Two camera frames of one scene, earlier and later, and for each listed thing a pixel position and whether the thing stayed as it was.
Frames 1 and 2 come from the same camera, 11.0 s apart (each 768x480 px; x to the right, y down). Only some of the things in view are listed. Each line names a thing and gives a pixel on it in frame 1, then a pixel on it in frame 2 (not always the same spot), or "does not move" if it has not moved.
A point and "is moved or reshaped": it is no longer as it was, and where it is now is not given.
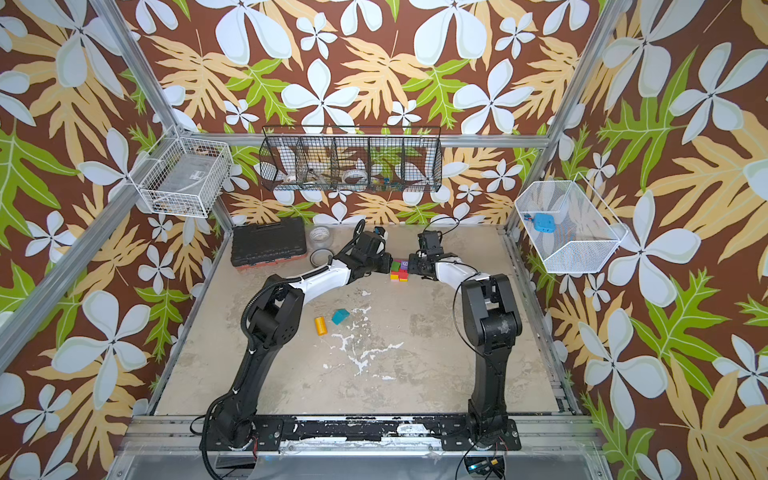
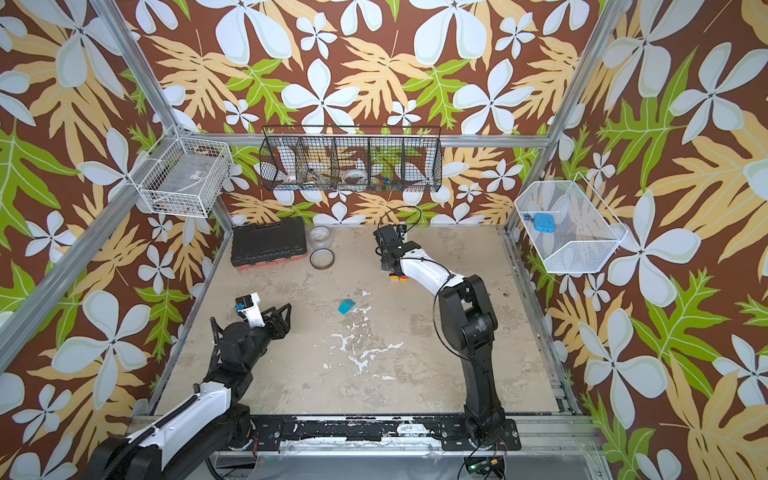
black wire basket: x=346 y=158 does not move
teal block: x=340 y=315 is moved or reshaped
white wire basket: x=185 y=177 does not move
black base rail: x=385 y=434 does not move
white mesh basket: x=586 y=231 does not move
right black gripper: x=417 y=264 -> x=390 y=261
